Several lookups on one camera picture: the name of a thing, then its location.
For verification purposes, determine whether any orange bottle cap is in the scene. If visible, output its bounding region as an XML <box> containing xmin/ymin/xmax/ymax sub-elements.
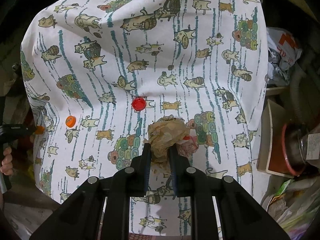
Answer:
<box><xmin>65</xmin><ymin>115</ymin><xmax>76</xmax><ymax>128</ymax></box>

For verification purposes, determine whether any beige paper wrapper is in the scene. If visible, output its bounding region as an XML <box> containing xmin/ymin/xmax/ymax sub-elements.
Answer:
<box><xmin>146</xmin><ymin>115</ymin><xmax>199</xmax><ymax>174</ymax></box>

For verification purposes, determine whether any left human hand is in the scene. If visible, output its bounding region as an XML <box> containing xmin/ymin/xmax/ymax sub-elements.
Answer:
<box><xmin>1</xmin><ymin>147</ymin><xmax>13</xmax><ymax>176</ymax></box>

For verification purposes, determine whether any pink perforated plastic basket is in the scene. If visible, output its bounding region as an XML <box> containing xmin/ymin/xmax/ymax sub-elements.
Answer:
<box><xmin>129</xmin><ymin>233</ymin><xmax>191</xmax><ymax>240</ymax></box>

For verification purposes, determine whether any clear plastic bag of greens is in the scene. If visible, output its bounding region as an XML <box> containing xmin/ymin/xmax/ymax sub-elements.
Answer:
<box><xmin>263</xmin><ymin>177</ymin><xmax>319</xmax><ymax>239</ymax></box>

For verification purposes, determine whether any red rimmed bowl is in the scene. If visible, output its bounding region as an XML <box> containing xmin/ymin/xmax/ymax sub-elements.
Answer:
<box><xmin>267</xmin><ymin>122</ymin><xmax>319</xmax><ymax>177</ymax></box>

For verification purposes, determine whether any cat print white tablecloth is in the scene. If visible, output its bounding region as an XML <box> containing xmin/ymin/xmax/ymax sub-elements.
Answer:
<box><xmin>19</xmin><ymin>0</ymin><xmax>268</xmax><ymax>237</ymax></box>

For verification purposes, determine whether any red bottle cap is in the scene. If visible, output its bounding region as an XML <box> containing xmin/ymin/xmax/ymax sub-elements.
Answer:
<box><xmin>131</xmin><ymin>97</ymin><xmax>146</xmax><ymax>112</ymax></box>

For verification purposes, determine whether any white red plastic bag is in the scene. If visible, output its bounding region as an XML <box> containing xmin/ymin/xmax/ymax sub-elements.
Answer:
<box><xmin>267</xmin><ymin>27</ymin><xmax>302</xmax><ymax>87</ymax></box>

